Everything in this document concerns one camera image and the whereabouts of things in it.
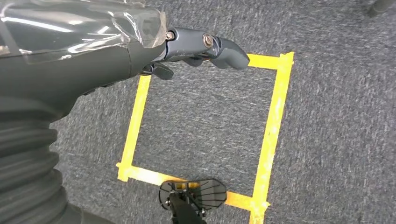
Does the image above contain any robot left foot plate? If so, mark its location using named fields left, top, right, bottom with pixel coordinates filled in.
left=158, top=178, right=228, bottom=224

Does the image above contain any yellow floor tape square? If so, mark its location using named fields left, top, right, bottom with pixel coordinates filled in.
left=116, top=52, right=295, bottom=224

